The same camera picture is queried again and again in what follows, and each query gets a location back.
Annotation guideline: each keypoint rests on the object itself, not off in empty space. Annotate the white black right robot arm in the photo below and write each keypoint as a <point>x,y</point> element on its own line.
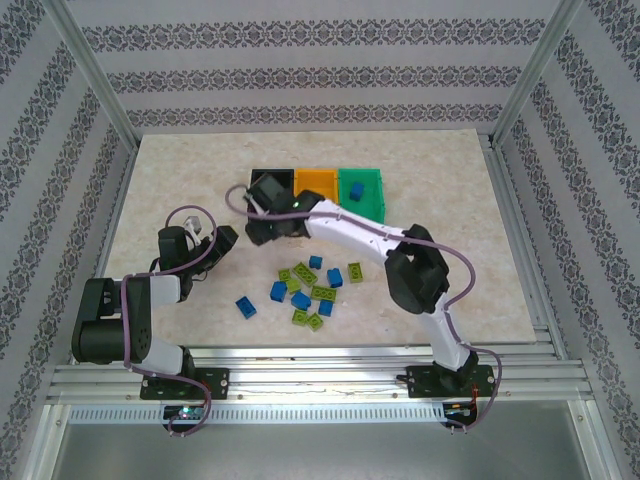
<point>350,232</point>

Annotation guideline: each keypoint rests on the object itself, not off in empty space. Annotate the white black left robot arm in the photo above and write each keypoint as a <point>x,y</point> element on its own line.
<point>150,290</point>

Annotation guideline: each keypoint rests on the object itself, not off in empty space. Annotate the orange plastic bin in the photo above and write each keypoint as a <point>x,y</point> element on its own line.
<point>315,182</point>

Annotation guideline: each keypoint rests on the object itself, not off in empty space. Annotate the black plastic bin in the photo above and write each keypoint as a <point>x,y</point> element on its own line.
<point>257,176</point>

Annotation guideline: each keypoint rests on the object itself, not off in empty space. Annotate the green plastic bin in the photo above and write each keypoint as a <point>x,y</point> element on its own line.
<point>372,182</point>

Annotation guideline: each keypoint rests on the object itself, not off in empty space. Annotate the small circuit board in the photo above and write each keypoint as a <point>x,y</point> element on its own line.
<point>185,412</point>
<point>457,410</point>

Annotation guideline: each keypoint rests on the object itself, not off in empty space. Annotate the grey metal panel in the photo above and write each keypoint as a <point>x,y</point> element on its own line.
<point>320,450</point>

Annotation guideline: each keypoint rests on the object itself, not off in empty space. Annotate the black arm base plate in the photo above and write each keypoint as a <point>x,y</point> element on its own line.
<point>215,382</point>
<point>425,382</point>

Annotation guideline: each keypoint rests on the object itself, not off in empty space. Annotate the aluminium front rail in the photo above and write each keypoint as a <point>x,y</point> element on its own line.
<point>320,372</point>

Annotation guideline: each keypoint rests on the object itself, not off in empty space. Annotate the aluminium frame post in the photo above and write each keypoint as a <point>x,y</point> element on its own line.
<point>97,75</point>
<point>531,75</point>

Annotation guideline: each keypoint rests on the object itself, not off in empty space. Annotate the aluminium side rail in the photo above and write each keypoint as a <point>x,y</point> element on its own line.
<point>520,250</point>

